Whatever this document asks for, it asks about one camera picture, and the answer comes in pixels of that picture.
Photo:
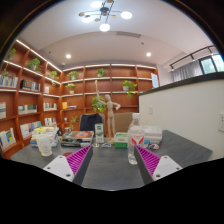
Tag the potted plant right shelf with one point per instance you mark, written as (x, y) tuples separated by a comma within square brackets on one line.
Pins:
[(129, 87)]

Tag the white green standing card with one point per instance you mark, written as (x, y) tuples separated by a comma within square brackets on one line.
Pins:
[(99, 133)]

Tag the white frosted cup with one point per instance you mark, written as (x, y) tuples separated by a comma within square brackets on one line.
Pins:
[(44, 145)]

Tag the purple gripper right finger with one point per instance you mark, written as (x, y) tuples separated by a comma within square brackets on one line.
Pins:
[(153, 167)]

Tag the ceiling chandelier lamp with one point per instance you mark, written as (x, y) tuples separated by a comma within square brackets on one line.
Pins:
[(101, 11)]

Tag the grey curtain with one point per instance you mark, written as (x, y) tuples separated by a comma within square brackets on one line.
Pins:
[(187, 71)]

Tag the white stacked boxes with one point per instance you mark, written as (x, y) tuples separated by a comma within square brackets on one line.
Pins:
[(152, 134)]

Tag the green plant behind mannequin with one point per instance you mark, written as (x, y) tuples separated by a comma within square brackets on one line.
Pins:
[(98, 104)]

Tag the green white tissue box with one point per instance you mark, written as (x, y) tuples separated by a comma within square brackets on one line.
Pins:
[(121, 140)]

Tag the beige chair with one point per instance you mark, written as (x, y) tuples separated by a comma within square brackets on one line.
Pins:
[(122, 121)]

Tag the stack of books with disc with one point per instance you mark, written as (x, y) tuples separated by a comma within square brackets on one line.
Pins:
[(77, 138)]

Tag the white wall socket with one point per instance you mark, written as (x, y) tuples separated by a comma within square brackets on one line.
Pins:
[(221, 122)]

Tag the clear plastic water bottle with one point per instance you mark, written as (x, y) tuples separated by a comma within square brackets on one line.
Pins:
[(136, 137)]

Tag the wooden bookshelf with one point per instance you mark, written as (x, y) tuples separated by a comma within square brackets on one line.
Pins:
[(34, 91)]

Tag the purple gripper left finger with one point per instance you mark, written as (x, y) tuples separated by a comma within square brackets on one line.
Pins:
[(72, 167)]

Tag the wooden artist mannequin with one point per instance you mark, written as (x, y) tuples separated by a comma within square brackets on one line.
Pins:
[(110, 105)]

